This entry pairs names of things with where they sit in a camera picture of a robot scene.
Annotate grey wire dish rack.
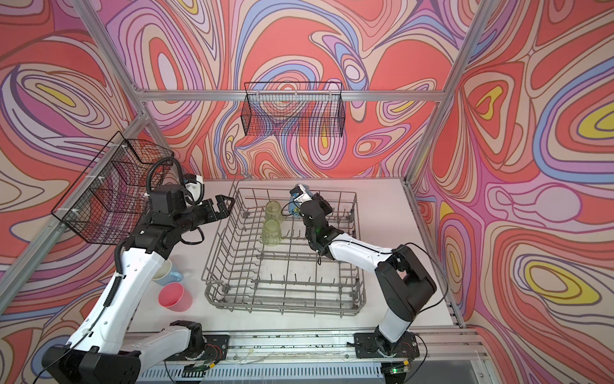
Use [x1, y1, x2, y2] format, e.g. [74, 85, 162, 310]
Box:
[201, 182, 366, 317]

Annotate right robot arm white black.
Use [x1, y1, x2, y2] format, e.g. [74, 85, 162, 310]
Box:
[297, 194, 437, 349]

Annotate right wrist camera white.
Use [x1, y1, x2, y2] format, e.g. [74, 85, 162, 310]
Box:
[289, 184, 312, 206]

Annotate green glass cup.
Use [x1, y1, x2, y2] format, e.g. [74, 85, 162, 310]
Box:
[262, 219, 282, 246]
[265, 201, 284, 223]

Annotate black wire basket wall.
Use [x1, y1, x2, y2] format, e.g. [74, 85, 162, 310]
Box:
[241, 81, 345, 138]
[51, 132, 174, 245]

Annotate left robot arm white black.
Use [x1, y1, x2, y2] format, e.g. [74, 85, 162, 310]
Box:
[42, 184, 235, 383]

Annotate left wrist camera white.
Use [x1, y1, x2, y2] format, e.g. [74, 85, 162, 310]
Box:
[183, 174, 205, 205]

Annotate light blue mug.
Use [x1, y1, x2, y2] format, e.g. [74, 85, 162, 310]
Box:
[152, 259, 184, 286]

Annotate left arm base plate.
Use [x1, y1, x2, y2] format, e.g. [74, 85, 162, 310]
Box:
[166, 334, 230, 363]

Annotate black wire basket back wall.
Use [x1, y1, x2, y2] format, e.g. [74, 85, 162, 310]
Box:
[241, 81, 345, 138]

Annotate black wire basket left wall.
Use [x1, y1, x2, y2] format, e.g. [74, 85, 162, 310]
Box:
[51, 132, 174, 245]

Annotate pink plastic cup left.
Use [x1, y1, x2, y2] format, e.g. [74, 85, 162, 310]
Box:
[158, 283, 193, 312]

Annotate aluminium frame rails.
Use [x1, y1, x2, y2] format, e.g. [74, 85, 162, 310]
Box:
[0, 0, 505, 384]

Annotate blue floral ceramic mug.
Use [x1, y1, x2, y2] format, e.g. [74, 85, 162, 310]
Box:
[288, 188, 313, 217]

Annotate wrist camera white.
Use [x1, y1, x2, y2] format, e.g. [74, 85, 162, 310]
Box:
[289, 184, 312, 206]
[183, 174, 205, 205]

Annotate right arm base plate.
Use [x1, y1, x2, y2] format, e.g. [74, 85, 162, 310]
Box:
[346, 332, 421, 361]

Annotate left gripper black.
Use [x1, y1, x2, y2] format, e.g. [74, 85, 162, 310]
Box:
[171, 194, 235, 237]

